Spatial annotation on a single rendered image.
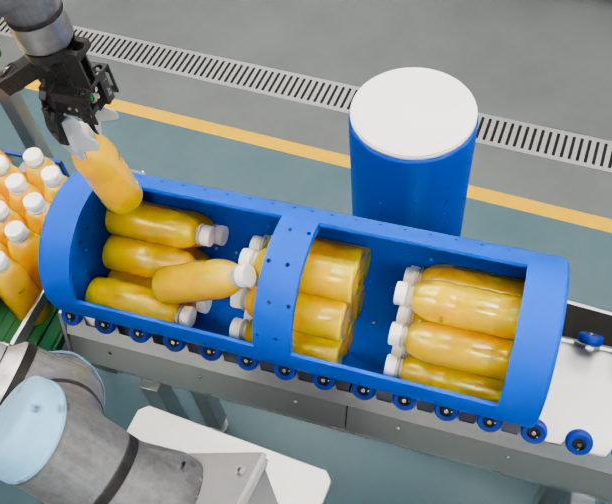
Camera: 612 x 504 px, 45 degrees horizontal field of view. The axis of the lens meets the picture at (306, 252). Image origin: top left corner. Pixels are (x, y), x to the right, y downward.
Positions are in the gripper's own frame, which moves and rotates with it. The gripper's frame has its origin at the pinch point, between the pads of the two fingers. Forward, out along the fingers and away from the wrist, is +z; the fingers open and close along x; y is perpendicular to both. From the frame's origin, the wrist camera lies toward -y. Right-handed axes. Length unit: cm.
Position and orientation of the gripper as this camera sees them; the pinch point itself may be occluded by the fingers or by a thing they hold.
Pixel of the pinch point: (85, 141)
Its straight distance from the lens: 121.1
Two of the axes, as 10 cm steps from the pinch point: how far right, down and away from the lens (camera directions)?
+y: 9.5, 1.9, -2.5
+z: 1.0, 5.7, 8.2
